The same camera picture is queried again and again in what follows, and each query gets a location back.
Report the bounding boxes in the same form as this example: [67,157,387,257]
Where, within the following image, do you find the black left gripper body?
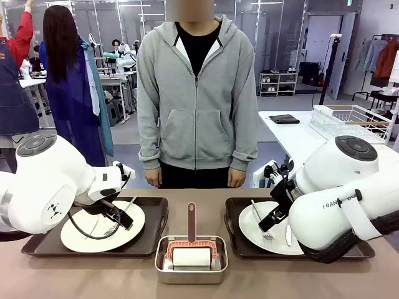
[74,198,125,221]

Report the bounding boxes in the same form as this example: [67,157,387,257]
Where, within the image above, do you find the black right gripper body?
[270,179,297,213]

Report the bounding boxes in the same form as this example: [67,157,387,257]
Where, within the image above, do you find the silver fork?
[101,195,138,237]
[250,199,276,242]

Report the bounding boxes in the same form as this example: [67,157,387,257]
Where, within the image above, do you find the white round plate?
[238,201,307,256]
[60,200,147,253]

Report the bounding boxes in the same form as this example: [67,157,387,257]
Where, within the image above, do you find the brown serving tray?
[21,196,170,258]
[224,196,377,261]

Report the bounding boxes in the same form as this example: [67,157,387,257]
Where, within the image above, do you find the person right forearm gray sleeve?
[137,115,163,171]

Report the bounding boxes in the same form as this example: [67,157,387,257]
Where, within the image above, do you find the person left forearm gray sleeve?
[230,115,259,172]

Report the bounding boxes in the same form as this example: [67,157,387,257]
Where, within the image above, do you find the person right hand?
[144,168,163,189]

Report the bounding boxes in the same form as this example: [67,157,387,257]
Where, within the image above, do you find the person left hand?
[228,169,248,189]

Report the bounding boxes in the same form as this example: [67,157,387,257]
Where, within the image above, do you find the white side table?
[257,110,399,176]

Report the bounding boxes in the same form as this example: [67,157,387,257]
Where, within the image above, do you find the pink lint roller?
[166,202,218,270]

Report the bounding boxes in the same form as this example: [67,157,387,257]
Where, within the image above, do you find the black folded cloth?
[268,114,301,125]

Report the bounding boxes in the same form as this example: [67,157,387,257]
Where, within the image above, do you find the steel rectangular container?
[154,235,229,285]

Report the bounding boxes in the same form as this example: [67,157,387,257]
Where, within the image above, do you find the gray plastic stool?
[105,98,126,120]

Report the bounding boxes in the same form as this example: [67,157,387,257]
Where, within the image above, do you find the long-haired mannequin blue dress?
[38,4,115,168]

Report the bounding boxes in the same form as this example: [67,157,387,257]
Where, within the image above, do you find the person in gray hoodie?
[136,0,259,189]

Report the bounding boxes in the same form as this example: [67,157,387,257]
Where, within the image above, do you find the white shoe rack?
[259,71,299,97]

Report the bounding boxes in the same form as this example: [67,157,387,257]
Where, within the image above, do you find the black bags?
[298,60,323,87]

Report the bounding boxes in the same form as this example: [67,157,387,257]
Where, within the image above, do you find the white background desk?
[18,77,52,129]
[99,70,138,123]

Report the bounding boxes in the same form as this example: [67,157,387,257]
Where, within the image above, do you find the mannequin red shirt denim apron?
[0,0,41,174]

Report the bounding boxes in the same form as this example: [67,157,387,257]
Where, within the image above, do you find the black tripod with phone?
[318,33,344,107]

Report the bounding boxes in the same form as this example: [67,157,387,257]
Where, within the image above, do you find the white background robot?
[116,43,138,73]

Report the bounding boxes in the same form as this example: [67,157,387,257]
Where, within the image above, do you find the seated background person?
[110,38,126,64]

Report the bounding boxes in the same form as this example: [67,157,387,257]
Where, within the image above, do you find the gray-blue hanging shirt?
[355,39,388,74]

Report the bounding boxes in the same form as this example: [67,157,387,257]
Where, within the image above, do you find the white door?
[327,12,357,102]

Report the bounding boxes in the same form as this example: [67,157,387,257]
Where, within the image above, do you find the orange hanging jacket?
[373,40,399,80]

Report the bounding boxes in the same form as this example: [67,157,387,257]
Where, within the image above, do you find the black clothes rack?
[352,33,399,102]

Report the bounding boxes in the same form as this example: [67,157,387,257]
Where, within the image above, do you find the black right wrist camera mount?
[254,159,296,187]

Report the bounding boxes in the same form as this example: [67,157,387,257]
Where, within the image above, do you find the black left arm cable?
[66,199,123,241]

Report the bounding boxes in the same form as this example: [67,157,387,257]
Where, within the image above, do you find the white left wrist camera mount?
[111,160,137,189]

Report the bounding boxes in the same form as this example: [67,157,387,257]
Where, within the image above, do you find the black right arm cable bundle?
[298,214,399,265]

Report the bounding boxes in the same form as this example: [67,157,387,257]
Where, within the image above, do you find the white wire dish rack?
[309,104,395,145]

